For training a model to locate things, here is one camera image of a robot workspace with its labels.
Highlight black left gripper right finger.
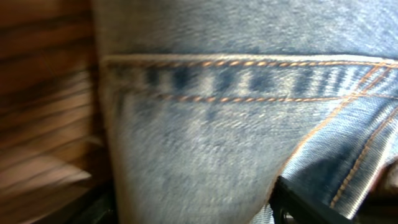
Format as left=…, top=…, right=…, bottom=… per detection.
left=269, top=176, right=353, bottom=224

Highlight blue denim jeans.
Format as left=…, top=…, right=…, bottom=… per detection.
left=93, top=0, right=397, bottom=223

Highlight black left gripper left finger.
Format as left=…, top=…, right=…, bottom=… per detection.
left=40, top=183, right=117, bottom=224

